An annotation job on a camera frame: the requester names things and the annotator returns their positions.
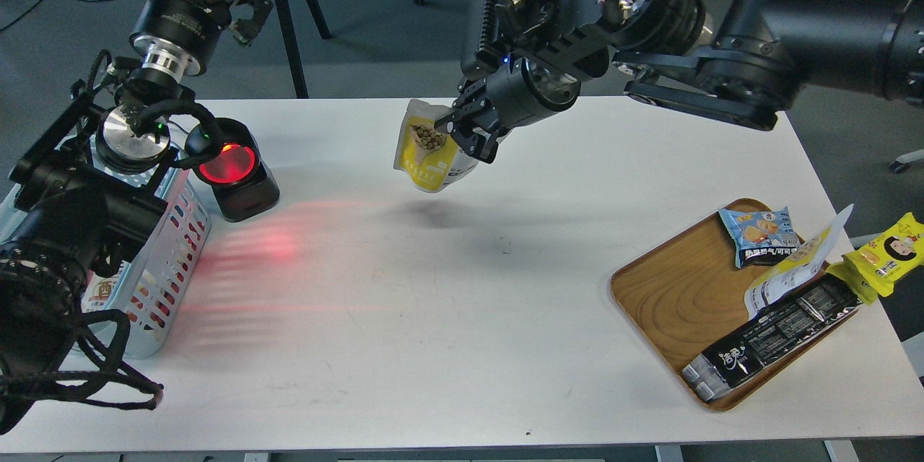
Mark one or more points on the black barcode scanner red window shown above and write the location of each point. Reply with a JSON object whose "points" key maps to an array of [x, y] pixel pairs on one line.
{"points": [[241, 182]]}

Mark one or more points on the black long snack package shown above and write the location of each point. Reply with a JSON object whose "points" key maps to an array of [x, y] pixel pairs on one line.
{"points": [[772, 336]]}

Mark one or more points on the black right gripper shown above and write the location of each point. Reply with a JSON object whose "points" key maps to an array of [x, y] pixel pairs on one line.
{"points": [[519, 93]]}

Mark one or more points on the yellow white snack pouch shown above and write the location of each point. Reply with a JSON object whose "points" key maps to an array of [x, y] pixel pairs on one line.
{"points": [[431, 159]]}

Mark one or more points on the yellow cartoon snack packet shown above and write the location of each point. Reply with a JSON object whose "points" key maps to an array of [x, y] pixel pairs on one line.
{"points": [[872, 270]]}

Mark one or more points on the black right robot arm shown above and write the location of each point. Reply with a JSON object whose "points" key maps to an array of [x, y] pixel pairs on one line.
{"points": [[733, 61]]}

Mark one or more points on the white yellow snack bag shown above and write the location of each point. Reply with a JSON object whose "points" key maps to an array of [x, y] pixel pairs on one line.
{"points": [[796, 269]]}

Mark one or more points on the light blue plastic basket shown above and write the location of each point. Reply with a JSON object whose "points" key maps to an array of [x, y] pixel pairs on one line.
{"points": [[162, 267]]}

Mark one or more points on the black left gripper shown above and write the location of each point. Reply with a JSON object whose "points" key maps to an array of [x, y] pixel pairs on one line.
{"points": [[173, 25]]}

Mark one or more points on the blue snack packet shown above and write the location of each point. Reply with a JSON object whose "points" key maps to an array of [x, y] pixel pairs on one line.
{"points": [[760, 238]]}

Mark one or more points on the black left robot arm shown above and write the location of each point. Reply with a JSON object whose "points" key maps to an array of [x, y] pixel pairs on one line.
{"points": [[135, 113]]}

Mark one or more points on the snacks inside basket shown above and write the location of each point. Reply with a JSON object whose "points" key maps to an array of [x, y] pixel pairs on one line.
{"points": [[99, 291]]}

